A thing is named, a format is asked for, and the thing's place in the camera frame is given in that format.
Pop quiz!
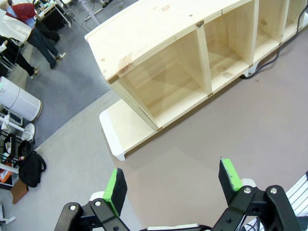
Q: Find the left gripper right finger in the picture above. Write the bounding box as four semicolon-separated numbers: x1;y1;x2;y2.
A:
211;157;301;231

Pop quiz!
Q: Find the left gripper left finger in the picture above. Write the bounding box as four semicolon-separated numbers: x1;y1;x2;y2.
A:
54;167;130;231

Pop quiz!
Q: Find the wooden riser with white legs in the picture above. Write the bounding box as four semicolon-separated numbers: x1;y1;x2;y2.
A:
99;24;308;161

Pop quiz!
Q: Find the black backpack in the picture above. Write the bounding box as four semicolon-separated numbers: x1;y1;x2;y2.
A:
18;150;47;188

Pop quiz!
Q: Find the brown cardboard piece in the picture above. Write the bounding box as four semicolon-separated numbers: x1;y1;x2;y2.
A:
10;179;29;205

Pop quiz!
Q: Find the white desk lamp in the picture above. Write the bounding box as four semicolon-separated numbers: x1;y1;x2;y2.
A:
0;115;36;142

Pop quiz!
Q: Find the white cylindrical appliance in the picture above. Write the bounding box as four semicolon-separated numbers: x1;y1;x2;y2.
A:
0;76;43;122

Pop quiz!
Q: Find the light wooden cubby shelf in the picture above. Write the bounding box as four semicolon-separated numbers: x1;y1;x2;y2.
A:
84;0;308;132

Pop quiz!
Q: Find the person in black clothes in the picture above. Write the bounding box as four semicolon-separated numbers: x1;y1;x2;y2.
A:
0;35;39;78

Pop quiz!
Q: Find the person in red shirt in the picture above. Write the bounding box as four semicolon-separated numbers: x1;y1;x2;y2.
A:
0;2;66;70

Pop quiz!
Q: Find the person in red top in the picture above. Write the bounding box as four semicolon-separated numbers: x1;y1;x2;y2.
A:
11;2;63;43

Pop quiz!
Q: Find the black wire rack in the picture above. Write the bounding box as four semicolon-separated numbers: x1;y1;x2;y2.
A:
0;132;32;168

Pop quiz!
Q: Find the black power cable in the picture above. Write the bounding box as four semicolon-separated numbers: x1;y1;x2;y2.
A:
240;3;308;79

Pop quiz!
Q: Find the white desk with black frame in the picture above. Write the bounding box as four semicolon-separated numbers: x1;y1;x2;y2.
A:
36;0;74;28

